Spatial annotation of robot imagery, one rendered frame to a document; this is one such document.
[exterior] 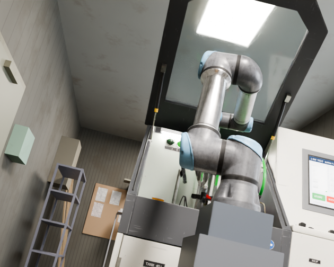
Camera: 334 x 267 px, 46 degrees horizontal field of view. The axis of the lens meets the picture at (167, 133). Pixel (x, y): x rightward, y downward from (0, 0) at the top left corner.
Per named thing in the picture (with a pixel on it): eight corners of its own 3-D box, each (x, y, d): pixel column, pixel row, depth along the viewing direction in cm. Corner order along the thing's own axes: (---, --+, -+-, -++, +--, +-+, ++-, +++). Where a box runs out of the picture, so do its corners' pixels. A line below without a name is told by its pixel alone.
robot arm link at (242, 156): (261, 179, 118) (267, 137, 122) (216, 170, 120) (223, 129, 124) (256, 188, 129) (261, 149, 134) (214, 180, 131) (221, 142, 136)
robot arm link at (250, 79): (271, 52, 150) (252, 118, 193) (242, 49, 151) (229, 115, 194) (268, 77, 144) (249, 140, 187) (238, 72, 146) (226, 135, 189)
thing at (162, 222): (126, 234, 158) (136, 195, 163) (126, 235, 162) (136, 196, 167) (278, 268, 159) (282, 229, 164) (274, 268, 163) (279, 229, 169)
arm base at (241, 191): (267, 214, 115) (272, 181, 118) (217, 202, 114) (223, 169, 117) (249, 219, 129) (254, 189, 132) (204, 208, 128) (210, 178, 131)
